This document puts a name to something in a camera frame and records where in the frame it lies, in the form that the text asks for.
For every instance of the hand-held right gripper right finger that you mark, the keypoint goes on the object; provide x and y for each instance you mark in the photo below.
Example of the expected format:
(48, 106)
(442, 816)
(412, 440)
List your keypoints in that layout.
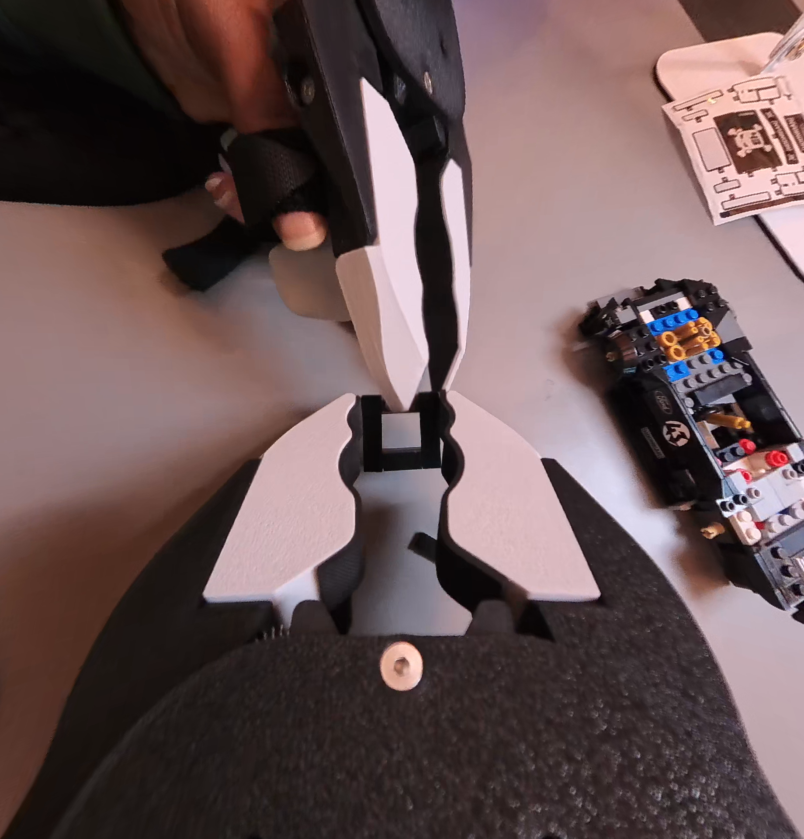
(520, 518)

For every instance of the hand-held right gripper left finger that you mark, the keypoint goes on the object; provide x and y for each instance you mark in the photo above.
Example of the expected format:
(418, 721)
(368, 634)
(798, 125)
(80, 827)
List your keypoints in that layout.
(284, 518)

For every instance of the black lego frame assembly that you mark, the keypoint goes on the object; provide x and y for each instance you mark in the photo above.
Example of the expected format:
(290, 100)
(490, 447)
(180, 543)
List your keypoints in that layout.
(369, 439)

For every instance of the person's left hand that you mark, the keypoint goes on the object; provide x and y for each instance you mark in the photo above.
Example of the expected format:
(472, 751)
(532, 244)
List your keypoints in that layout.
(219, 53)

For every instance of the lego car model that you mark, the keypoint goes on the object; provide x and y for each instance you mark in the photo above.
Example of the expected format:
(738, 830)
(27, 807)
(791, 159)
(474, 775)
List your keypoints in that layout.
(704, 420)

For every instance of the white stand rod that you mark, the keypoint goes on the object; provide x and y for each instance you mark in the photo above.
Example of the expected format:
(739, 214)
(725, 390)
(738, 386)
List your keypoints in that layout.
(795, 29)

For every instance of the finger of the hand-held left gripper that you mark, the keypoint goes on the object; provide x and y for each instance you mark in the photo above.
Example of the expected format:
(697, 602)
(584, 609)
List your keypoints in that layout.
(389, 262)
(461, 262)

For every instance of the lego sticker sheet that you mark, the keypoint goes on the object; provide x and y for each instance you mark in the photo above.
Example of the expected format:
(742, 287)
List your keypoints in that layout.
(743, 151)

